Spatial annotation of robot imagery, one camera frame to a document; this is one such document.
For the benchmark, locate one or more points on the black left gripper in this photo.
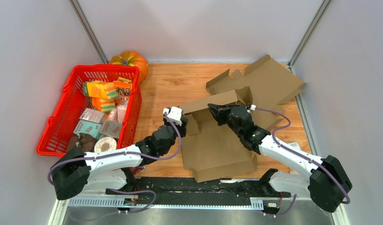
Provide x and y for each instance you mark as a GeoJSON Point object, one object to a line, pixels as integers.
{"type": "Point", "coordinates": [182, 129]}

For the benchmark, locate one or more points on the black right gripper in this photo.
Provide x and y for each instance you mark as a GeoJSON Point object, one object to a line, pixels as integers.
{"type": "Point", "coordinates": [219, 112]}

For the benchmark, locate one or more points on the brown cardboard box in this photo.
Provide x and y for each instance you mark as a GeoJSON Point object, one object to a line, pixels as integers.
{"type": "Point", "coordinates": [210, 151]}

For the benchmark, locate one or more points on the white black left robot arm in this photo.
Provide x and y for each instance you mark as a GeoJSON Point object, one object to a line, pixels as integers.
{"type": "Point", "coordinates": [78, 171]}

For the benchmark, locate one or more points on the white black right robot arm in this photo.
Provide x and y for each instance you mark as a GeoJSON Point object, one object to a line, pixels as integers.
{"type": "Point", "coordinates": [324, 180]}

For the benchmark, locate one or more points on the orange snack box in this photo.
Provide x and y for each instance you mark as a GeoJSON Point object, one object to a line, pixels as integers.
{"type": "Point", "coordinates": [123, 86]}

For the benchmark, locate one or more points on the teal cookie box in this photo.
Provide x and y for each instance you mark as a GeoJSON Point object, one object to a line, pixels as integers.
{"type": "Point", "coordinates": [88, 127]}

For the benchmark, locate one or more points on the dark red snack packet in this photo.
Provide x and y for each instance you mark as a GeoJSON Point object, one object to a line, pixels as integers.
{"type": "Point", "coordinates": [138, 169]}

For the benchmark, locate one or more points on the grey pink packet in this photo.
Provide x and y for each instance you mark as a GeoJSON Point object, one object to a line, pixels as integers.
{"type": "Point", "coordinates": [112, 126]}

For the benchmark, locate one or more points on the flat brown cardboard sheet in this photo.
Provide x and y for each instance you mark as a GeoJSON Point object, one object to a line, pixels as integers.
{"type": "Point", "coordinates": [270, 83]}

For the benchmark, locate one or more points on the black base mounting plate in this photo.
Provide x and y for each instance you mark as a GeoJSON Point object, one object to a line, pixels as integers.
{"type": "Point", "coordinates": [186, 191]}

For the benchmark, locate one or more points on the beige tape roll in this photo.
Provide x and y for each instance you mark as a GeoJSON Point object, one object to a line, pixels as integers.
{"type": "Point", "coordinates": [105, 144]}

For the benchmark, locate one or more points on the orange sponge pack lower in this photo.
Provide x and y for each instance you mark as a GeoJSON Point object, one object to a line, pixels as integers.
{"type": "Point", "coordinates": [103, 105]}

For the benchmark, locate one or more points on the orange sponge pack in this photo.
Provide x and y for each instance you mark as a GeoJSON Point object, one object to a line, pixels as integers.
{"type": "Point", "coordinates": [100, 89]}
{"type": "Point", "coordinates": [103, 105]}

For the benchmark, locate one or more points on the orange sponge pack upper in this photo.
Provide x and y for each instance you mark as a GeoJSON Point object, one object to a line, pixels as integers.
{"type": "Point", "coordinates": [100, 89]}

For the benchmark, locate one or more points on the brown netted item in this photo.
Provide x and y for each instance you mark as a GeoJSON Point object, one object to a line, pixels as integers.
{"type": "Point", "coordinates": [83, 140]}

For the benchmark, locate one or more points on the white blue pouch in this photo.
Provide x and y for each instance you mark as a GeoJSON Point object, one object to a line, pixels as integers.
{"type": "Point", "coordinates": [297, 146]}

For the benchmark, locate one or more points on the orange pumpkin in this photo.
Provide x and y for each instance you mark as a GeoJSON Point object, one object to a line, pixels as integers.
{"type": "Point", "coordinates": [134, 59]}

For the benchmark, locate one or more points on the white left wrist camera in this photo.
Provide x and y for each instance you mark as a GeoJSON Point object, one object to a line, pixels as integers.
{"type": "Point", "coordinates": [173, 114]}

